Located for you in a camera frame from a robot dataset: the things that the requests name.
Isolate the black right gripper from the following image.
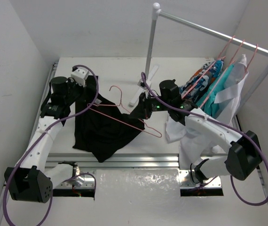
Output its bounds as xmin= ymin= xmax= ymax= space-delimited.
xmin=129 ymin=91 xmax=171 ymax=120

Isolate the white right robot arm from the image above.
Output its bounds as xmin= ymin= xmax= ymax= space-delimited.
xmin=130 ymin=80 xmax=262 ymax=183

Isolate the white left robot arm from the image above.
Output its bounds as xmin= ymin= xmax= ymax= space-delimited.
xmin=4 ymin=75 xmax=87 ymax=203

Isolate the white shirt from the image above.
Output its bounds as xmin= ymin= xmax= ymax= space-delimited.
xmin=166 ymin=55 xmax=247 ymax=170

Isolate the teal shirt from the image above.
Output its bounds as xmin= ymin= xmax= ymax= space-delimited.
xmin=203 ymin=63 xmax=235 ymax=118

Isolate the blue orange patterned shirt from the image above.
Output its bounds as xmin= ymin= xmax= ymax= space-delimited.
xmin=179 ymin=59 xmax=224 ymax=103

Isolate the pink hanger under patterned shirt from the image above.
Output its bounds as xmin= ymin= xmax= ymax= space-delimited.
xmin=180 ymin=36 xmax=235 ymax=100

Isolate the pink hanger under teal shirt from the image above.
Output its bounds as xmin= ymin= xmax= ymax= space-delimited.
xmin=199 ymin=39 xmax=245 ymax=109

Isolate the pink hanger under white shirt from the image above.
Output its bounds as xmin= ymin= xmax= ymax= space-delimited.
xmin=235 ymin=44 xmax=259 ymax=84

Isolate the white foam board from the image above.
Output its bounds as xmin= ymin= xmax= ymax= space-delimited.
xmin=8 ymin=170 xmax=268 ymax=226

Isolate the white clothes rack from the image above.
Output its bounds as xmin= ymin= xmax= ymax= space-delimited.
xmin=128 ymin=2 xmax=268 ymax=106

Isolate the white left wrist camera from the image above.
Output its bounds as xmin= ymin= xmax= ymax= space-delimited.
xmin=71 ymin=68 xmax=89 ymax=87

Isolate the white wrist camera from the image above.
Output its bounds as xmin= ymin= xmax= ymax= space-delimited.
xmin=71 ymin=68 xmax=89 ymax=87
xmin=137 ymin=79 xmax=152 ymax=90

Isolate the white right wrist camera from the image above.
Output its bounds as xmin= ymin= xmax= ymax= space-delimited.
xmin=137 ymin=79 xmax=152 ymax=90

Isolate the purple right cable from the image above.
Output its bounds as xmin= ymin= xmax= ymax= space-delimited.
xmin=140 ymin=72 xmax=268 ymax=205

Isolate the purple cable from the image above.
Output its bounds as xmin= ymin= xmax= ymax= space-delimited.
xmin=140 ymin=72 xmax=268 ymax=205
xmin=2 ymin=65 xmax=99 ymax=226

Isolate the aluminium rail frame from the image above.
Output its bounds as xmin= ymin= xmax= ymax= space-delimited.
xmin=1 ymin=57 xmax=268 ymax=226

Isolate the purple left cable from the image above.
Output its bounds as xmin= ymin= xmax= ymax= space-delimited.
xmin=2 ymin=65 xmax=99 ymax=226

